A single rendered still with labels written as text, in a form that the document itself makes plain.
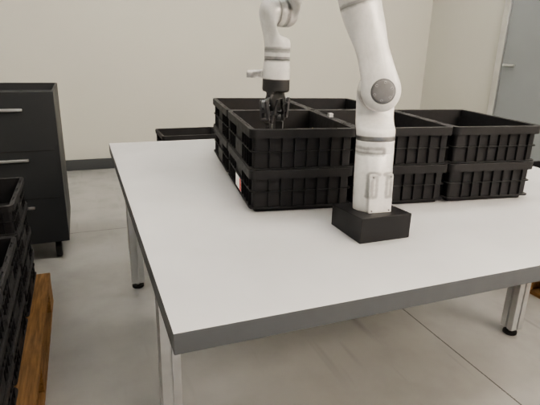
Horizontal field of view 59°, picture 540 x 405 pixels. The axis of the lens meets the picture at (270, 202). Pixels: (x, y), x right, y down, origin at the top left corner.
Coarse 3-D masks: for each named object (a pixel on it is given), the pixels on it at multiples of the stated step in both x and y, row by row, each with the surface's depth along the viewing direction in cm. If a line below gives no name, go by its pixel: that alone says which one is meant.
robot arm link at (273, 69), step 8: (264, 64) 127; (272, 64) 126; (280, 64) 126; (288, 64) 127; (248, 72) 129; (256, 72) 129; (264, 72) 128; (272, 72) 126; (280, 72) 126; (288, 72) 128
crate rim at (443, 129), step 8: (320, 112) 158; (400, 112) 164; (424, 120) 148; (400, 128) 131; (408, 128) 132; (416, 128) 132; (424, 128) 133; (432, 128) 134; (440, 128) 134; (448, 128) 135; (400, 136) 132; (408, 136) 133
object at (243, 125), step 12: (240, 120) 137; (336, 120) 142; (252, 132) 122; (264, 132) 122; (276, 132) 123; (288, 132) 124; (300, 132) 125; (312, 132) 125; (324, 132) 126; (336, 132) 127; (348, 132) 128
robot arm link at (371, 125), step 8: (360, 80) 113; (360, 96) 110; (360, 104) 114; (360, 112) 114; (368, 112) 114; (376, 112) 114; (384, 112) 114; (392, 112) 114; (360, 120) 114; (368, 120) 113; (376, 120) 113; (384, 120) 113; (392, 120) 114; (360, 128) 112; (368, 128) 110; (376, 128) 110; (384, 128) 110; (392, 128) 111; (360, 136) 111; (368, 136) 110; (376, 136) 109; (384, 136) 109; (392, 136) 110
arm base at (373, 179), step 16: (368, 144) 110; (384, 144) 110; (368, 160) 111; (384, 160) 111; (368, 176) 112; (384, 176) 112; (368, 192) 112; (384, 192) 113; (368, 208) 113; (384, 208) 114
